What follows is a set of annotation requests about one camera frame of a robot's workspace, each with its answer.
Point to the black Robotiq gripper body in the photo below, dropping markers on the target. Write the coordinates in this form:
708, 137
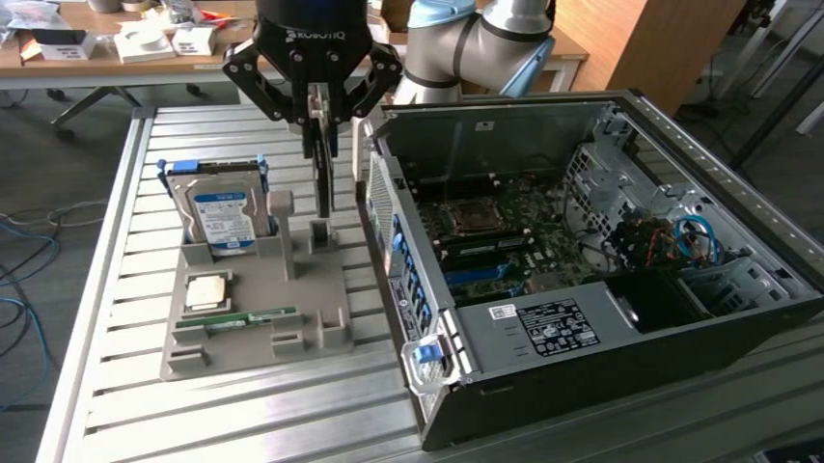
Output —
311, 19

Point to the black Nvidia graphics card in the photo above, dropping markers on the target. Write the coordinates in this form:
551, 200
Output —
323, 193

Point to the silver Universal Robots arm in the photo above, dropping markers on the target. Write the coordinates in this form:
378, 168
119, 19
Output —
450, 48

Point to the brown cardboard box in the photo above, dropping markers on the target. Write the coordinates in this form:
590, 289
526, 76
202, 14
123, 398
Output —
393, 14

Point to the white labelled carton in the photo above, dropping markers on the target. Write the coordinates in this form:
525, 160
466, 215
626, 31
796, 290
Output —
192, 46

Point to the red paper packet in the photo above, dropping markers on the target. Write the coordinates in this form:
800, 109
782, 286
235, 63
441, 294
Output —
215, 19

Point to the white tape roll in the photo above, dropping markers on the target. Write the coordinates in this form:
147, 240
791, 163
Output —
153, 46

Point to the clear plastic bag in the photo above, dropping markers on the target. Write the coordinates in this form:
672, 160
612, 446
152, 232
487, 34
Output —
176, 9
32, 12

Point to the white flat cardboard box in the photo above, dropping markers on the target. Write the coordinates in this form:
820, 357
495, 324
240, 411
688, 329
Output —
128, 58

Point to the wooden desk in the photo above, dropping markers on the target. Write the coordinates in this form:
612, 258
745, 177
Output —
96, 67

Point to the grey metal cup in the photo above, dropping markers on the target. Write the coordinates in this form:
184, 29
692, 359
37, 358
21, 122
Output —
104, 6

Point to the white box with black lid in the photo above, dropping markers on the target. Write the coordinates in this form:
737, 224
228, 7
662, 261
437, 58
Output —
64, 50

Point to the grey parts rack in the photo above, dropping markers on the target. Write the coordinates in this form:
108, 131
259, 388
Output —
258, 289

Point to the wooden cabinet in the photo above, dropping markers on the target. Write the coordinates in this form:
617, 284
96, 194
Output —
644, 58

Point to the silver CPU chip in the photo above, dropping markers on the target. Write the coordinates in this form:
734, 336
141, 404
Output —
206, 291

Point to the blue expansion slot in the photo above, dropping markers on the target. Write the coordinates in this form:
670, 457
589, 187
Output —
475, 276

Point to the green motherboard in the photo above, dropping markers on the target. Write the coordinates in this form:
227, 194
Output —
559, 241

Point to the green RAM stick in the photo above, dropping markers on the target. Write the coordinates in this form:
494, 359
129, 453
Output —
258, 317

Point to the silver chipset heatsink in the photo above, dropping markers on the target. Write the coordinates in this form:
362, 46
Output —
547, 284

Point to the grey power supply unit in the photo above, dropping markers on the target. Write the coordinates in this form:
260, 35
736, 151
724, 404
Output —
489, 328

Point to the metal disk bay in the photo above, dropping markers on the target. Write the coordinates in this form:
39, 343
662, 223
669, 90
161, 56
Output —
726, 289

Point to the black open PC case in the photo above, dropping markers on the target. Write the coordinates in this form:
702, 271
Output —
579, 400

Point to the hard disk with blue bracket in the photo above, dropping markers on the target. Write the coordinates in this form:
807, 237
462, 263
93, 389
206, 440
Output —
222, 212

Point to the black desk frame leg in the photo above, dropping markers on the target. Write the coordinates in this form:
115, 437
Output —
778, 91

